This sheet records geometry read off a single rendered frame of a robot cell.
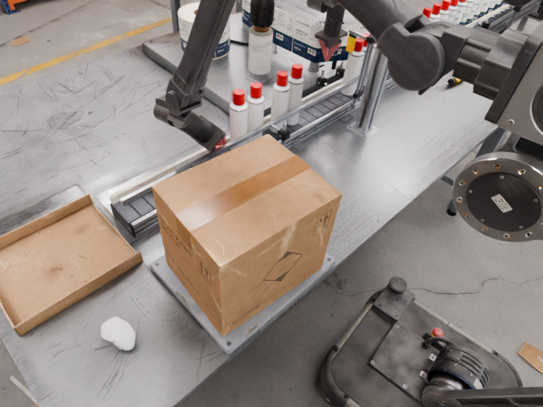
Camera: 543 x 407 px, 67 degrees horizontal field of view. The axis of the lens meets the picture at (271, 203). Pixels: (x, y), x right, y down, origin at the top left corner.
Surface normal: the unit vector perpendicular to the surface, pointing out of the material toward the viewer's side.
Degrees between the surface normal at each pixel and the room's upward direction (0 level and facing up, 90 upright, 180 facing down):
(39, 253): 0
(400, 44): 84
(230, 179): 0
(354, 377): 0
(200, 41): 85
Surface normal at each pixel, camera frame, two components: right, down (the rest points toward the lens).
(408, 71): -0.62, 0.46
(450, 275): 0.07, -0.68
